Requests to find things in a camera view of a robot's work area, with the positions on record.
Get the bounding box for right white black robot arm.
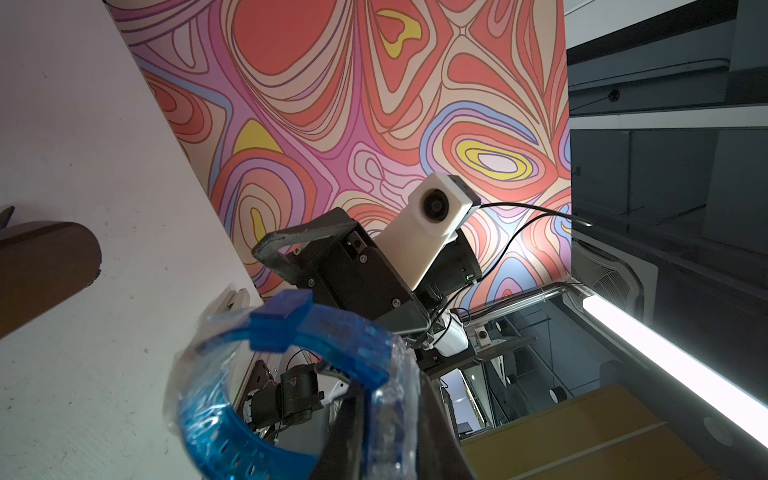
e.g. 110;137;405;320
252;208;481;350

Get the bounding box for brown wooden watch stand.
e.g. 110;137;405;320
1;221;102;337

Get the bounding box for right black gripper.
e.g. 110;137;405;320
251;208;430;335

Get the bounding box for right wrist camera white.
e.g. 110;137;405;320
375;173;482;290

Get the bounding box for ceiling light bar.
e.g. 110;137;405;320
582;295;767;446

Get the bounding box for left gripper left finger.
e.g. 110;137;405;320
309;382;367;480

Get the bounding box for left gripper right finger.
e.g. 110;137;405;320
416;372;475;480

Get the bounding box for blue transparent wrist watch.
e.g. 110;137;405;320
164;290;421;479

